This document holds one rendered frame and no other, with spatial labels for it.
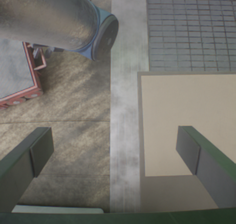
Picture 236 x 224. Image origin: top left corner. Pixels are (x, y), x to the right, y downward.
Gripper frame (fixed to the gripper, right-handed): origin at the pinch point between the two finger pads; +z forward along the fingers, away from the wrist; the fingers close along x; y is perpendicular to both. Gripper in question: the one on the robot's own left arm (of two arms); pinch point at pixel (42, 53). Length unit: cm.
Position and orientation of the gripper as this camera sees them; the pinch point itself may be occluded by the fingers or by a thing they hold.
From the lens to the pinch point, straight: 84.6
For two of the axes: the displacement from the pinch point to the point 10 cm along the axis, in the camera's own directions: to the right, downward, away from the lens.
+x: -7.3, 1.7, -6.6
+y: -3.5, -9.2, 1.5
